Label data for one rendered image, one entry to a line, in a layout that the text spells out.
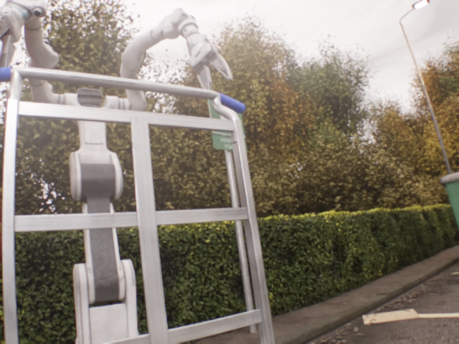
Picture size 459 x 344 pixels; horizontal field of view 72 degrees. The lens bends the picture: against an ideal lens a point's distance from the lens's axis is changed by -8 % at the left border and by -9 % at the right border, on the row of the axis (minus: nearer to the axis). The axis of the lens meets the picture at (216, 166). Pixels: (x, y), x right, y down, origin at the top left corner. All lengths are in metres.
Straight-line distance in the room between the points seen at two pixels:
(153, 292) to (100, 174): 0.80
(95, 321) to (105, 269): 0.20
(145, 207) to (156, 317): 0.23
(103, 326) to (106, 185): 0.55
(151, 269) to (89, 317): 0.68
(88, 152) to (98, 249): 0.45
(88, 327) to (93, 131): 0.84
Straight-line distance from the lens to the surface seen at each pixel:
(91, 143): 1.61
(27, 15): 1.14
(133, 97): 1.73
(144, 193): 0.74
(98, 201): 1.45
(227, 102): 1.06
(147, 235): 0.73
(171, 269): 2.82
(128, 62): 1.57
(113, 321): 1.42
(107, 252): 1.37
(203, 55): 1.19
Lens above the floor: 0.75
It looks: 15 degrees up
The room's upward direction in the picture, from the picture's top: 8 degrees counter-clockwise
